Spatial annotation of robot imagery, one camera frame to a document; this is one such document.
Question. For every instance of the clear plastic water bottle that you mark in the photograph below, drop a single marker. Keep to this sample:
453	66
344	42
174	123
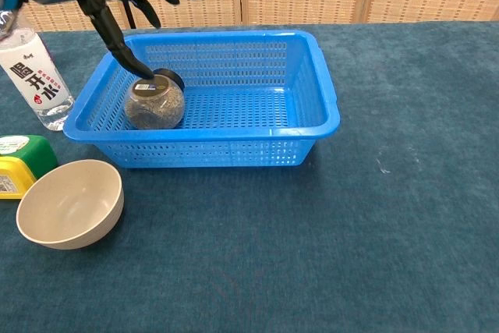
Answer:
39	83

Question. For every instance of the green container with yellow lid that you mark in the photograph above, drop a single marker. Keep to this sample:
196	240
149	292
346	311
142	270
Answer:
39	151

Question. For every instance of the beige bowl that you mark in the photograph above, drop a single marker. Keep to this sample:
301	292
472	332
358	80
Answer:
70	208

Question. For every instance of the black tripod stand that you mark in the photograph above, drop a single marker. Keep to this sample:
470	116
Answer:
128	17

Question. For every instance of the blue plastic basket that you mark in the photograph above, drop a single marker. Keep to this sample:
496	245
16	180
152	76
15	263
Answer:
202	149

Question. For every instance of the teal table cloth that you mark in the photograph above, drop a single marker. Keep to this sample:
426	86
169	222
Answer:
249	251

